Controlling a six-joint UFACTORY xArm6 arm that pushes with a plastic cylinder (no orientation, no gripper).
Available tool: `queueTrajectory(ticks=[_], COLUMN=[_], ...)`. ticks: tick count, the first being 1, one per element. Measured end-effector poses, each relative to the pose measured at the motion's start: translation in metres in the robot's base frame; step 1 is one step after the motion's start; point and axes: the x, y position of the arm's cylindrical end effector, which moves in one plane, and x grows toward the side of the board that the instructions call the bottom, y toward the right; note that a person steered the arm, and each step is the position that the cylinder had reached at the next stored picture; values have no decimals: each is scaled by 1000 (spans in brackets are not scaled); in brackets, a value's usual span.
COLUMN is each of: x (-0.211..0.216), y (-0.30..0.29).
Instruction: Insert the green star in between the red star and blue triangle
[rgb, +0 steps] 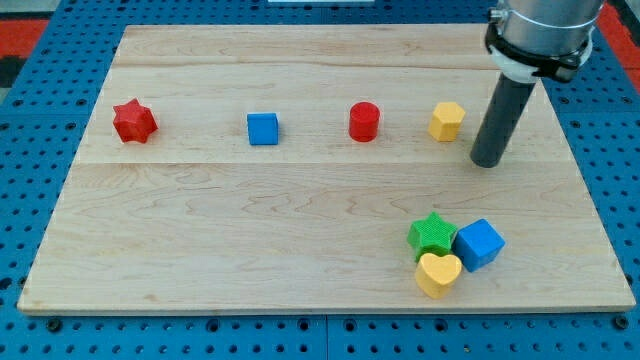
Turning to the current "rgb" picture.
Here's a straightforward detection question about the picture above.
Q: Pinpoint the green star block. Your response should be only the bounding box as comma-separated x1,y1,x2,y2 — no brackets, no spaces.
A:
407,212,457,262

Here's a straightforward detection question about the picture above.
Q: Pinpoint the blue cube block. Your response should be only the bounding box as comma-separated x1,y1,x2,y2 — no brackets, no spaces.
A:
452,219,506,272

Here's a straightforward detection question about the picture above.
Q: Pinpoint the red cylinder block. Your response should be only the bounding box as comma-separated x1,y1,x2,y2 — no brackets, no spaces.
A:
349,101,381,142

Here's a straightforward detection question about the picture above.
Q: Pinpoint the blue triangle block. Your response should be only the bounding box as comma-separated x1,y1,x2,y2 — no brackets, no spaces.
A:
246,113,279,146

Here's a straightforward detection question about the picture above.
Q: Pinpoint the red star block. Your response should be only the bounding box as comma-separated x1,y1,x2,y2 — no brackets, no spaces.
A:
113,98,158,143

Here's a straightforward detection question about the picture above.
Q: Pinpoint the yellow hexagon block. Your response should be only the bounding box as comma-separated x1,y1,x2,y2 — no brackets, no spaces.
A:
428,102,466,142

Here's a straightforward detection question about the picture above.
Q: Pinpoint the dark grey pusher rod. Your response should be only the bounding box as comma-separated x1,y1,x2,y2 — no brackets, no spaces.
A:
470,74,535,168

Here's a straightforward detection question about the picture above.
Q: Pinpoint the yellow heart block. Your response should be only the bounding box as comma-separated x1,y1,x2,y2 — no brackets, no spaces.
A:
414,253,462,299

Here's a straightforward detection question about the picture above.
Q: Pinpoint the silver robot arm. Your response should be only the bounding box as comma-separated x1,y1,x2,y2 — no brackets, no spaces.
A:
485,0,604,84

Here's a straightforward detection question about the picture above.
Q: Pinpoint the light wooden board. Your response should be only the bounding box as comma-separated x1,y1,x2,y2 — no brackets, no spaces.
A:
18,24,635,316

